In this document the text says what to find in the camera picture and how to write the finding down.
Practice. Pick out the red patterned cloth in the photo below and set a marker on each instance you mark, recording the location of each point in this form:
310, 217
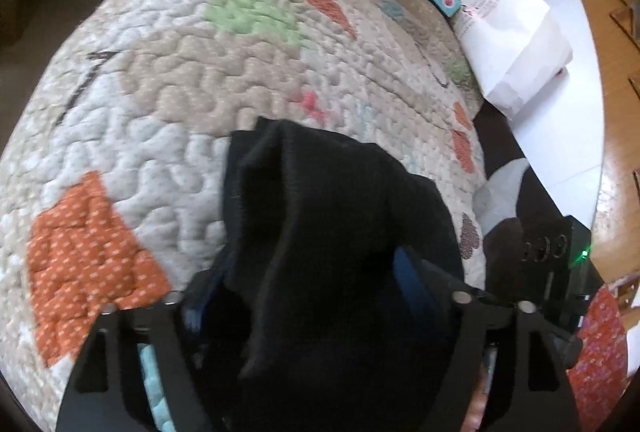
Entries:
600, 362

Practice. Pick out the quilted patchwork blanket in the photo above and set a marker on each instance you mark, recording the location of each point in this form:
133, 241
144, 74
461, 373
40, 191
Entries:
175, 62

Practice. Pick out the person's leg in brown trousers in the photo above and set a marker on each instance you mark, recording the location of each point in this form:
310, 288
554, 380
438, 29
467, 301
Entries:
500, 252

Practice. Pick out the black pants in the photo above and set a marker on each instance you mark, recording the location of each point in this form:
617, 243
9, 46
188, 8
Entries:
325, 237

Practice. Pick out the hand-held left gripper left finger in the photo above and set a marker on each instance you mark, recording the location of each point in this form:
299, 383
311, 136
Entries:
197, 312

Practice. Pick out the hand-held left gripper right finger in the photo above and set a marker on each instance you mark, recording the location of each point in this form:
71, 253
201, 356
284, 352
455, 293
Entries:
410, 277

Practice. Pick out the person's white sock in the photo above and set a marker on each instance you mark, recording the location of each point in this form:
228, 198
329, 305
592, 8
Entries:
500, 197

